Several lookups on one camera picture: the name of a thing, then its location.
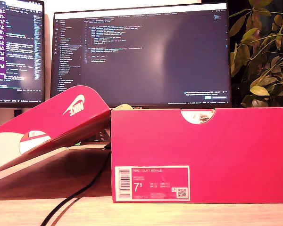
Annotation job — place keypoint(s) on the large wide computer monitor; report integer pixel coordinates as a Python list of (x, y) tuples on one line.
[(143, 70)]

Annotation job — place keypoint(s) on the dark monitor stand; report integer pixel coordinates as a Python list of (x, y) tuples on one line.
[(101, 135)]

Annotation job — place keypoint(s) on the green leafy houseplant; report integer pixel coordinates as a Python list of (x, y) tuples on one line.
[(261, 58)]

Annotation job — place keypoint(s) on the black monitor mount block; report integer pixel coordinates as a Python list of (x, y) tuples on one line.
[(18, 113)]

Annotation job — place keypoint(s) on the small computer monitor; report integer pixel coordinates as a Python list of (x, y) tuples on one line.
[(16, 47)]

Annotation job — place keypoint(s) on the red Nike shoebox with lid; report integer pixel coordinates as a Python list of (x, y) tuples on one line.
[(202, 153)]

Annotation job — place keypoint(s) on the white wrapping paper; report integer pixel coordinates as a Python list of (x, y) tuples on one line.
[(198, 117)]

